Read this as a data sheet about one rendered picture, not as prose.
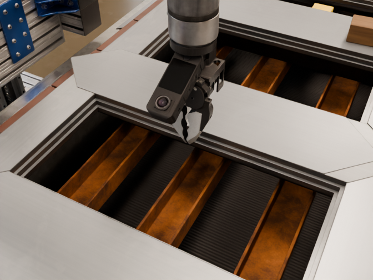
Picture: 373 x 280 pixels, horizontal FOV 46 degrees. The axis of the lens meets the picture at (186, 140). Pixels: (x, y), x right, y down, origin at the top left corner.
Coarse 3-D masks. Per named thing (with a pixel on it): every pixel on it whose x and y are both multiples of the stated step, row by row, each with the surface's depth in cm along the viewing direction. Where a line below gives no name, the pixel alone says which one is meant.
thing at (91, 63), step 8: (88, 56) 109; (96, 56) 109; (104, 56) 109; (112, 56) 109; (80, 64) 106; (88, 64) 106; (96, 64) 106; (80, 72) 104; (88, 72) 104; (80, 80) 102
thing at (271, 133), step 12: (276, 96) 98; (264, 108) 94; (276, 108) 94; (288, 108) 94; (300, 108) 94; (264, 120) 92; (276, 120) 92; (288, 120) 92; (252, 132) 89; (264, 132) 89; (276, 132) 89; (288, 132) 89; (252, 144) 86; (264, 144) 86; (276, 144) 86; (276, 156) 84
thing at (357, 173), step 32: (352, 0) 136; (224, 32) 124; (256, 32) 120; (352, 64) 112; (96, 96) 99; (64, 128) 92; (160, 128) 93; (32, 160) 85; (256, 160) 86; (320, 256) 70
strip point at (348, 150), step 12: (348, 120) 92; (348, 132) 89; (336, 144) 86; (348, 144) 86; (360, 144) 86; (336, 156) 84; (348, 156) 84; (360, 156) 84; (372, 156) 84; (324, 168) 82; (336, 168) 82
